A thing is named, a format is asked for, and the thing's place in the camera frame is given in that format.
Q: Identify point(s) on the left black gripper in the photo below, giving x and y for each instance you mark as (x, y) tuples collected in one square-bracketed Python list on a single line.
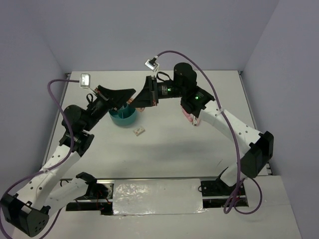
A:
[(117, 99)]

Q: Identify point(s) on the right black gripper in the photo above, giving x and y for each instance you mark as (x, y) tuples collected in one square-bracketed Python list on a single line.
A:
[(149, 96)]

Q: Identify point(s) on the orange utility cutter pen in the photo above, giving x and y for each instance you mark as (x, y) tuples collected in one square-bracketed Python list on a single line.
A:
[(130, 103)]

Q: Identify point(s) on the white eraser box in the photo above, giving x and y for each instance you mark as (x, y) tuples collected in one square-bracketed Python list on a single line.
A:
[(139, 130)]

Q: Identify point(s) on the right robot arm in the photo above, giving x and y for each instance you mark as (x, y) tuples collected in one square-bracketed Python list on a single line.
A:
[(253, 148)]

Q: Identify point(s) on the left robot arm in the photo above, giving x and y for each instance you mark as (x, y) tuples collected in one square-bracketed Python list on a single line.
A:
[(30, 208)]

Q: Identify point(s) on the teal round organizer container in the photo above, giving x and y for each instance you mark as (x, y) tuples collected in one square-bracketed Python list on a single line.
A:
[(124, 116)]

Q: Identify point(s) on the silver foil cover plate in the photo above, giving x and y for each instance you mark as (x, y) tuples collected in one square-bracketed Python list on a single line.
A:
[(157, 197)]

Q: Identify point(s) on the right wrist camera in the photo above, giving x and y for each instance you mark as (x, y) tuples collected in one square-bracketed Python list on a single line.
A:
[(153, 65)]

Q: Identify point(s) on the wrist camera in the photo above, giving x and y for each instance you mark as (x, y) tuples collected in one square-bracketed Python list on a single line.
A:
[(153, 65), (85, 81)]

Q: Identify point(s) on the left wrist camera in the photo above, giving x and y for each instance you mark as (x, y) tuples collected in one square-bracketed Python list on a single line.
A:
[(85, 81)]

